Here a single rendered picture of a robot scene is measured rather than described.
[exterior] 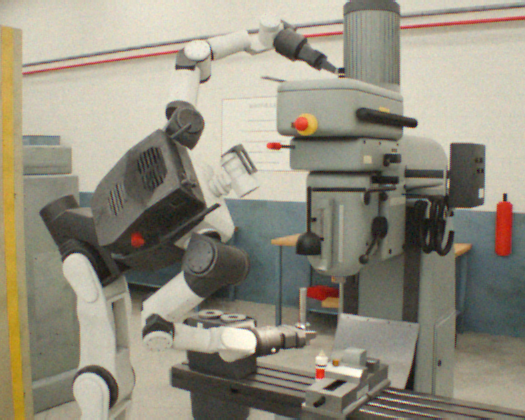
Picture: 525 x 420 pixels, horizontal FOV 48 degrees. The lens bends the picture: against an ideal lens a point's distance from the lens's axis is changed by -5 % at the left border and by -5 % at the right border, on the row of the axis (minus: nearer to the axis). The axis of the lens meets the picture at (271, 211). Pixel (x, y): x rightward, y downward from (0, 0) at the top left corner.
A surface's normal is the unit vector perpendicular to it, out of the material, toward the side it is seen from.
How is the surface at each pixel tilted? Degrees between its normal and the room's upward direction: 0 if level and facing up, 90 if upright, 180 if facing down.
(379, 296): 90
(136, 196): 75
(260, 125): 90
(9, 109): 90
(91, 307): 90
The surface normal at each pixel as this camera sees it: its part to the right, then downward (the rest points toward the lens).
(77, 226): -0.21, 0.08
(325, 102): -0.52, 0.07
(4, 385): 0.85, 0.05
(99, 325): -0.27, 0.48
